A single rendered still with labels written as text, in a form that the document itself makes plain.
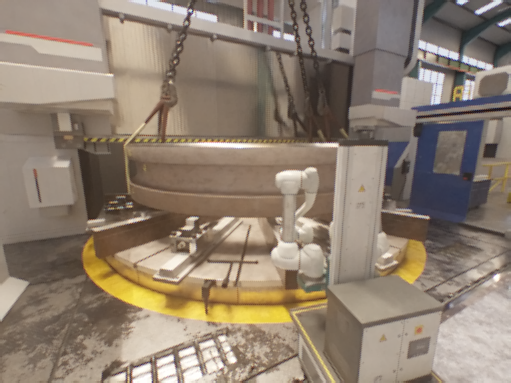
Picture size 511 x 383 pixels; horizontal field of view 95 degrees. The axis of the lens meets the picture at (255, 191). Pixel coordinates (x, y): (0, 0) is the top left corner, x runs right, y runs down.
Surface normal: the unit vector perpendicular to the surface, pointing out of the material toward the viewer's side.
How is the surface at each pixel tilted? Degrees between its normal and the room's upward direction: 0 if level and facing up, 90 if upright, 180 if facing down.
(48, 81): 90
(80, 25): 90
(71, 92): 90
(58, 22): 90
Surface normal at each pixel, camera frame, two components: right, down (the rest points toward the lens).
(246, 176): -0.04, 0.20
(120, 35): 0.47, 0.18
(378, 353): 0.25, 0.19
